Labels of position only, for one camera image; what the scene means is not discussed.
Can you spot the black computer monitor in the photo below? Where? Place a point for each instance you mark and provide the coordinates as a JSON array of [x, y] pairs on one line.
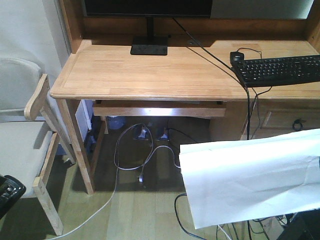
[[144, 20]]

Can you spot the wooden chair with cushion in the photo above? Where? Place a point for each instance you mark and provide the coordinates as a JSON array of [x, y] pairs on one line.
[[28, 147]]

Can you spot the white paper sheet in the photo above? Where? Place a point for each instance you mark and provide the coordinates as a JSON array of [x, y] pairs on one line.
[[233, 181]]

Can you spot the black keyboard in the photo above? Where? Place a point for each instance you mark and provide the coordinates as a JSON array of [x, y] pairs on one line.
[[277, 71]]

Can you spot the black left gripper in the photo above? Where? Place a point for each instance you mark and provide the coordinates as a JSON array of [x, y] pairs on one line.
[[11, 190]]

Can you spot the wooden desk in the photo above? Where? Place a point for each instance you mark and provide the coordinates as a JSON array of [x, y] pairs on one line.
[[101, 68]]

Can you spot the black computer mouse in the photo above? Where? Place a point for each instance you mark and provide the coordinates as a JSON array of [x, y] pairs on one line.
[[236, 56]]

